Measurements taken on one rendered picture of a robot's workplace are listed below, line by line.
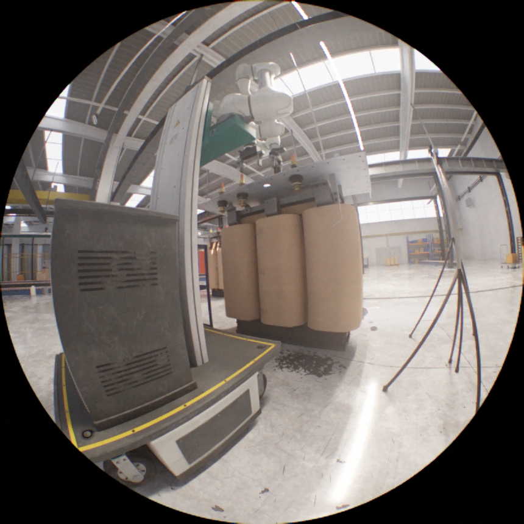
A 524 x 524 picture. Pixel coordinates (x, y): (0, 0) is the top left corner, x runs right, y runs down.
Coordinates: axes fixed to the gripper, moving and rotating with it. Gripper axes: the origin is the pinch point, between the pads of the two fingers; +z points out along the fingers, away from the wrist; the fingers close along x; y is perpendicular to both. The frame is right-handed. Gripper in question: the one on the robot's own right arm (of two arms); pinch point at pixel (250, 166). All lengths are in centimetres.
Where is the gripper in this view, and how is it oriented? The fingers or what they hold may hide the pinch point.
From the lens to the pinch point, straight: 118.6
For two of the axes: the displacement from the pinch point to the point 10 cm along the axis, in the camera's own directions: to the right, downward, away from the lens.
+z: 0.6, 10.0, -0.2
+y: -5.3, 0.1, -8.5
